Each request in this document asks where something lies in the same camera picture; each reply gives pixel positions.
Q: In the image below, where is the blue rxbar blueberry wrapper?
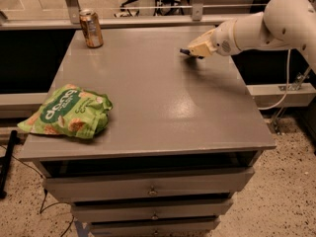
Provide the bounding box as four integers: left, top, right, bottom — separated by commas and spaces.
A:
180, 48, 204, 59

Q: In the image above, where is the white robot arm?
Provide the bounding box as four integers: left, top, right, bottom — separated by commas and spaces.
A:
188, 0, 316, 72

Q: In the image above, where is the orange soda can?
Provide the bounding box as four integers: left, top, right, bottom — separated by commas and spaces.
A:
79, 9, 104, 48

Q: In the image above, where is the grey drawer cabinet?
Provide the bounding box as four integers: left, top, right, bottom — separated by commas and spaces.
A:
21, 27, 275, 237

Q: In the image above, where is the green snack chip bag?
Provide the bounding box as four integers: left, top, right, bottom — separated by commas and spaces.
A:
18, 84, 113, 139

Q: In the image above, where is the top drawer knob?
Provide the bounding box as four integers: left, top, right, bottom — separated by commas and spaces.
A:
148, 187, 157, 197

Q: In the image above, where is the drawer knob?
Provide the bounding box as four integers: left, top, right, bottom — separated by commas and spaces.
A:
151, 213, 159, 220
148, 187, 157, 197

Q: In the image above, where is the middle drawer knob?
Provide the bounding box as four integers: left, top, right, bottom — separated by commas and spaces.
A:
151, 213, 159, 220

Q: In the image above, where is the black stand leg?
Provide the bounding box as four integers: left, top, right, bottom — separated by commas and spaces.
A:
0, 130, 18, 199

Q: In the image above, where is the white cable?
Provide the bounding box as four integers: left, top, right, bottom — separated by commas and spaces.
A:
257, 47, 293, 111

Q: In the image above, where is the grey metal railing frame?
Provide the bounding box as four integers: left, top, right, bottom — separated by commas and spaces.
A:
0, 0, 316, 31

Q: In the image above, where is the black floor cable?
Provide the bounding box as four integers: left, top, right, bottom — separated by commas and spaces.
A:
0, 144, 75, 237

